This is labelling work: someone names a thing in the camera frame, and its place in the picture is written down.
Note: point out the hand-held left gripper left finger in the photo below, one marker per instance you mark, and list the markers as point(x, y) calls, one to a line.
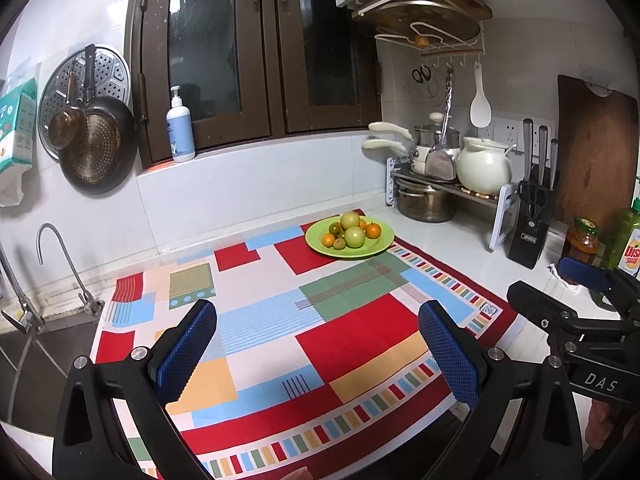
point(187, 345)

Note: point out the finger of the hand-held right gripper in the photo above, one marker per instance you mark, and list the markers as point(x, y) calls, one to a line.
point(540, 300)
point(580, 270)

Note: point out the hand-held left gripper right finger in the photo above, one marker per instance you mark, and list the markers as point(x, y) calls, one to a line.
point(450, 355)

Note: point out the green plate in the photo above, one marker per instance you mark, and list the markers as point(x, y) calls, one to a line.
point(370, 247)

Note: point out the orange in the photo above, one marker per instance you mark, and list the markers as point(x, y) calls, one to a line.
point(328, 240)
point(372, 230)

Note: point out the green round fruit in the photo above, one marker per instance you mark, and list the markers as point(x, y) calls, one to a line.
point(356, 236)
point(335, 228)

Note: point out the small brownish green fruit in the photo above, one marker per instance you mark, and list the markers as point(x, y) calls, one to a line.
point(339, 244)

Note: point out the yellow-green round fruit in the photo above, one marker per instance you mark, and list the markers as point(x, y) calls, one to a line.
point(350, 220)

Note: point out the person's right hand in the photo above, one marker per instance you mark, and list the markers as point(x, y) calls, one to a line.
point(605, 422)

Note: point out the person's left hand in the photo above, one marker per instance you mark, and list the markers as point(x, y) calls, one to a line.
point(300, 475)

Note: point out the white cloth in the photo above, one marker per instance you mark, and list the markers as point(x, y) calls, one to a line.
point(565, 282)

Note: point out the glass jar with orange contents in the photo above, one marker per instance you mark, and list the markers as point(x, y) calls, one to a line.
point(582, 242)

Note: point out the black knife block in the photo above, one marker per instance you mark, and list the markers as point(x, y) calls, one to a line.
point(530, 240)

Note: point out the green dish soap bottle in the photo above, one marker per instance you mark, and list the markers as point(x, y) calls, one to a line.
point(622, 230)

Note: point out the black kitchen scissors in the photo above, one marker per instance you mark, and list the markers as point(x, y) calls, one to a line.
point(532, 197)

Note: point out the white and grey pot rack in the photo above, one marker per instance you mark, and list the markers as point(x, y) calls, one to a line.
point(502, 220)

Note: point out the colourful patterned table mat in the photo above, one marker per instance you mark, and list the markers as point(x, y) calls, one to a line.
point(350, 340)

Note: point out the slim curved faucet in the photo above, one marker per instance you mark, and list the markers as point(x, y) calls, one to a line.
point(91, 305)

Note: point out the dark brown cutting board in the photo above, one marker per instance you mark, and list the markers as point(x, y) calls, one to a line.
point(600, 160)

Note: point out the woven trivet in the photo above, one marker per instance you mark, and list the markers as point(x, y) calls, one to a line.
point(480, 194)

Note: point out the stainless steel sink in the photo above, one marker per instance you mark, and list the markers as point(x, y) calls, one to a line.
point(50, 360)

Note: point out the white ceramic pot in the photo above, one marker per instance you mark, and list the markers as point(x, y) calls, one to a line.
point(482, 167)

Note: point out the large stainless steel pot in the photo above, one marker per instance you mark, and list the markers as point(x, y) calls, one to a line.
point(425, 205)

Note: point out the chrome sink tap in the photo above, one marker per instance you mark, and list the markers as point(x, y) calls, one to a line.
point(27, 319)

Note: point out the glass pot lid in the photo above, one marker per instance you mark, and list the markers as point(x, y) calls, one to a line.
point(442, 162)

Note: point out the white rice paddle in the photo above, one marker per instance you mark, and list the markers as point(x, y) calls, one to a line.
point(481, 110)

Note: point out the stainless steel lidded pot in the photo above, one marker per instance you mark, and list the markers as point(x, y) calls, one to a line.
point(430, 137)

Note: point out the white and blue pump bottle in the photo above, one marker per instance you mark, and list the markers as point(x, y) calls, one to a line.
point(180, 135)

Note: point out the dark frying pan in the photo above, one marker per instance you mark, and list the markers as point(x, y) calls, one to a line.
point(95, 155)

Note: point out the brown framed window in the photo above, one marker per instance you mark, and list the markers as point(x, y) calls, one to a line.
point(225, 135)

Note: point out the hanging metal utensil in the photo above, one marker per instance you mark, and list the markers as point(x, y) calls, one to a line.
point(448, 100)

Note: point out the white plastic bag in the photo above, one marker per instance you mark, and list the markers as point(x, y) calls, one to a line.
point(10, 187)

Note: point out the hanging black scissors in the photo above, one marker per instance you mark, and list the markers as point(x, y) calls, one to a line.
point(422, 74)

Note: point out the small copper pan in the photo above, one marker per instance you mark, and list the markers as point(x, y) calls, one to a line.
point(65, 122)

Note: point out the teal and white tissue box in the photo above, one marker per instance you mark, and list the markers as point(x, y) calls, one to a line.
point(20, 125)

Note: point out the round perforated steamer tray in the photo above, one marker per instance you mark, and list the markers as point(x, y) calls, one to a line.
point(107, 70)

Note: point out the white wall outlet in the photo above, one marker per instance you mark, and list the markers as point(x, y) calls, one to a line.
point(507, 127)

